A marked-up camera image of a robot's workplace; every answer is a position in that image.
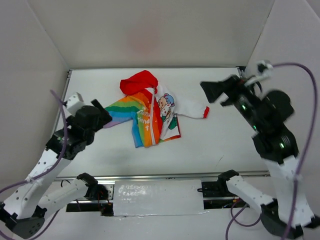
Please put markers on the aluminium table frame rail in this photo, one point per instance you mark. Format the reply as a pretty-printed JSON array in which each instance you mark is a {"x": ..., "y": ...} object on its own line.
[{"x": 241, "y": 71}]

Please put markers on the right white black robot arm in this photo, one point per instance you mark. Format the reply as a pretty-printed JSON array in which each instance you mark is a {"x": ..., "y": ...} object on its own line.
[{"x": 288, "y": 213}]

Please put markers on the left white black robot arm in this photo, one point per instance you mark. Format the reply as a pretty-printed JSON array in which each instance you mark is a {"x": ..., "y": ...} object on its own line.
[{"x": 25, "y": 211}]

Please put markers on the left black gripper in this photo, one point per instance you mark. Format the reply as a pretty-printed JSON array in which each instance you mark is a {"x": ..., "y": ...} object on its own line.
[{"x": 100, "y": 116}]

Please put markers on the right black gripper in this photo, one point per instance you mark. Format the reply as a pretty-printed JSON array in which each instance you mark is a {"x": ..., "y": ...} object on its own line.
[{"x": 227, "y": 86}]

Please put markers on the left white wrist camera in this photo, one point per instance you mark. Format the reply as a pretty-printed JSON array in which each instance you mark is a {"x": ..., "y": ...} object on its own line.
[{"x": 74, "y": 103}]

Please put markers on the rainbow hooded kids jacket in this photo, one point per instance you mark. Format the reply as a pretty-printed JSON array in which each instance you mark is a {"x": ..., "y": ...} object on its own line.
[{"x": 153, "y": 110}]

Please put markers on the white foil-taped panel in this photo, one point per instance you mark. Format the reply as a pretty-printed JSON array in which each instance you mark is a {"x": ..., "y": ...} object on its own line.
[{"x": 157, "y": 198}]

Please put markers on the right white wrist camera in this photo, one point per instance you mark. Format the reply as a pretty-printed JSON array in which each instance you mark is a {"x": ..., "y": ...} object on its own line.
[{"x": 264, "y": 71}]

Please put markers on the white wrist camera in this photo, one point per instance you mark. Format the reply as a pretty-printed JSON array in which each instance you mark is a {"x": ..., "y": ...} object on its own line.
[
  {"x": 264, "y": 71},
  {"x": 74, "y": 103}
]

